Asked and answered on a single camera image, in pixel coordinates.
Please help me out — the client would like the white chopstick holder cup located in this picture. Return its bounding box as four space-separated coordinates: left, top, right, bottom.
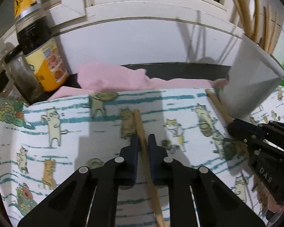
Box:
219 35 284 118

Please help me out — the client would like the cat pattern cloth mat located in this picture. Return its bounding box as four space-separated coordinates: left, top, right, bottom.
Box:
0 88 264 226

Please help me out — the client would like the pink cloth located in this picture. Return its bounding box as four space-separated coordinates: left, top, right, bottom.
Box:
51 63 230 100

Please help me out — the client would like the glass spice jar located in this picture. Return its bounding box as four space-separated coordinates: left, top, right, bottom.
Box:
4 53 47 105

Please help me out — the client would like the small dark cap bottle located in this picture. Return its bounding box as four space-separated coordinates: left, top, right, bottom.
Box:
0 72 15 98

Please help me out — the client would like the soy sauce bottle yellow label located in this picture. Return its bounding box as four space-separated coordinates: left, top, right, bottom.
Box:
14 0 69 92

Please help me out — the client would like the white window frame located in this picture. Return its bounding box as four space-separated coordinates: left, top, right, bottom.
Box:
43 0 243 37

